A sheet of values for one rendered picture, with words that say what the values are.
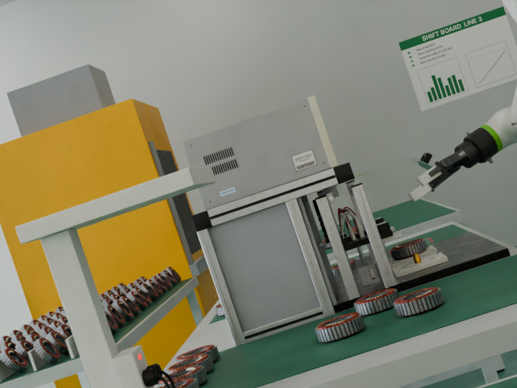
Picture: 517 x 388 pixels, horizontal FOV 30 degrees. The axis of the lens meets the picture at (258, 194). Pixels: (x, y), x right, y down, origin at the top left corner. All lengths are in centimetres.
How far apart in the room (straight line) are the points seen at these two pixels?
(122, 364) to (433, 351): 59
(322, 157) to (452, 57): 557
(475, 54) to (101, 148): 336
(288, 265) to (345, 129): 556
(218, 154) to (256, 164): 11
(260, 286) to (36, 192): 406
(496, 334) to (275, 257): 89
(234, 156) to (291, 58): 547
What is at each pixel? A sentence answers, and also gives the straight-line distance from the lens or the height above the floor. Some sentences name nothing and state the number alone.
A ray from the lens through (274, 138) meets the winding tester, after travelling 268.
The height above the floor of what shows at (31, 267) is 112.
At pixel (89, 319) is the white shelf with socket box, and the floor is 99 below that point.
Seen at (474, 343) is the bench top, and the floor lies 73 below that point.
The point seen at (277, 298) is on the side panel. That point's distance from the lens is 257.
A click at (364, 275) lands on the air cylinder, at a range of 273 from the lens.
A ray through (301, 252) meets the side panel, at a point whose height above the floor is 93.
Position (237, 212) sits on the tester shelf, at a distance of 255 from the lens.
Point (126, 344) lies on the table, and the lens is 379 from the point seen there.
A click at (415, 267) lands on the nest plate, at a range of 270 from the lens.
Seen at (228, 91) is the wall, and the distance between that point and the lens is 814.
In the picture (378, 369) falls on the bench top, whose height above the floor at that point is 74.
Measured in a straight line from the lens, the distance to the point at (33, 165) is 651.
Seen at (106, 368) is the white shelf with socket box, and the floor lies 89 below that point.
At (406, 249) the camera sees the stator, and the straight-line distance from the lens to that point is 296.
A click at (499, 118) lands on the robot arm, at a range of 291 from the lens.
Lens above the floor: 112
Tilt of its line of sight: level
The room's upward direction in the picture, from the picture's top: 19 degrees counter-clockwise
